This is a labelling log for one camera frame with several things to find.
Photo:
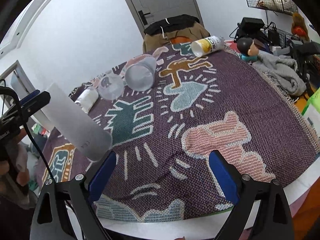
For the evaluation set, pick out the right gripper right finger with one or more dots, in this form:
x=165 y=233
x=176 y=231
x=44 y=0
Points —
x=273 y=220

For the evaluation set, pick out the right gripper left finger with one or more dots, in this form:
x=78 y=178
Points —
x=51 y=220

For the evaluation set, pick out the tall frosted plastic cup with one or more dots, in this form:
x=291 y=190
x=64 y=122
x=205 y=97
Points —
x=76 y=126

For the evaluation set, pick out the frosted cup with stickers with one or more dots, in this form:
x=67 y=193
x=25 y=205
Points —
x=111 y=87

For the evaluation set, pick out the white yellow paper cup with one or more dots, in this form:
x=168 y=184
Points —
x=206 y=46

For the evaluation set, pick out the person left hand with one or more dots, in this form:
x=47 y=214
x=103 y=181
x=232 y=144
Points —
x=14 y=159

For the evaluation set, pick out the patterned purple woven tablecloth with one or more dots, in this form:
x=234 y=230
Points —
x=163 y=136

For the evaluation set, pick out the grey cloth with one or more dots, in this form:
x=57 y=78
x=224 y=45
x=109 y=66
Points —
x=282 y=71

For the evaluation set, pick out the doll figure black hair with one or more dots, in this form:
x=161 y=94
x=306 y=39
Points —
x=247 y=49

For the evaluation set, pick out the brown jacket on chair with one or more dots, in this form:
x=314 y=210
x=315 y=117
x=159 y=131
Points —
x=159 y=33

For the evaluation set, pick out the black box device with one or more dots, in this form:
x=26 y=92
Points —
x=249 y=27

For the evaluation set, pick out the orange chair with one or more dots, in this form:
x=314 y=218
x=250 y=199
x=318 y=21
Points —
x=180 y=39

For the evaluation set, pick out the brown plush toy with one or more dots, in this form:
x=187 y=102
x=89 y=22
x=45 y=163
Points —
x=299 y=28

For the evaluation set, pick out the grey door with handle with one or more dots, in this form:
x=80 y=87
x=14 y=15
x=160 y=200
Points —
x=146 y=12

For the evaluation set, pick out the upper black wire basket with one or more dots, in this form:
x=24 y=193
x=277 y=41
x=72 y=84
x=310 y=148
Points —
x=287 y=7

